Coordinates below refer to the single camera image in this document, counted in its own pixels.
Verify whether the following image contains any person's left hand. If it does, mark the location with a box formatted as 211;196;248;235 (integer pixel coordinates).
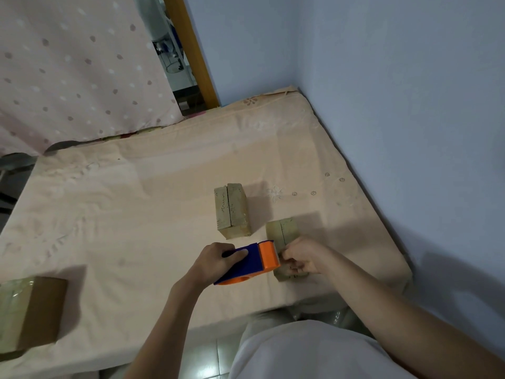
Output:
188;242;249;290

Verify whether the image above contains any person's right hand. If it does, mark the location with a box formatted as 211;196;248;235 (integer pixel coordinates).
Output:
281;237;333;275

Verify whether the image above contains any blue and orange tape dispenser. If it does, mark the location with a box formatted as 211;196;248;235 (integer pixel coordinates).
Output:
213;240;282;286

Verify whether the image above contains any small cardboard box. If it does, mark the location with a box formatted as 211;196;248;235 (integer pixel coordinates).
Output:
265;217;311;282
214;183;253;240

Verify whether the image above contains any person's left forearm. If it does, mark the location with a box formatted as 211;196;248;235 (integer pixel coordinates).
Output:
123;277;209;379

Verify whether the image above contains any person's right forearm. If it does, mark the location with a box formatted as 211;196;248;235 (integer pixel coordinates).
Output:
317;250;505;379

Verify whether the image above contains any person's white shirt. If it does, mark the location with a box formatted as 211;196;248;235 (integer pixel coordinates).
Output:
228;319;417;379

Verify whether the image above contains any beige embroidered bed sheet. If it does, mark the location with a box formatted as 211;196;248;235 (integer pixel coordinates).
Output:
0;85;413;379

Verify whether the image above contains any large taped cardboard box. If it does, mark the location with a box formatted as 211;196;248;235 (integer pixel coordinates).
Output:
0;276;69;355

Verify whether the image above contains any standing fan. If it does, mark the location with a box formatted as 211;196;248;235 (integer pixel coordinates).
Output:
134;0;187;74

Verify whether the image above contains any dark chair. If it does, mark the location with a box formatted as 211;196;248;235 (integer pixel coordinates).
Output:
0;152;38;233

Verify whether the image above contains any pink polka dot curtain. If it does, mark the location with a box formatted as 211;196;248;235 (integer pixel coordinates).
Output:
0;0;185;157

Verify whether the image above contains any wooden door frame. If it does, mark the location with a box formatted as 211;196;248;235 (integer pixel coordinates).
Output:
162;0;221;110

